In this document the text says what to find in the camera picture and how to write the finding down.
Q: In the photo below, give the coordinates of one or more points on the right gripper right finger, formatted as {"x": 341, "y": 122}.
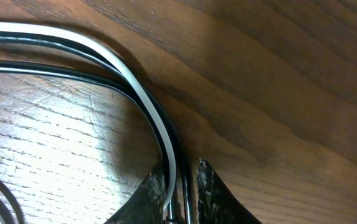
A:
{"x": 216, "y": 204}

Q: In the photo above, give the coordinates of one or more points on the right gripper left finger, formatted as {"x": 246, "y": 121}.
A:
{"x": 145, "y": 206}

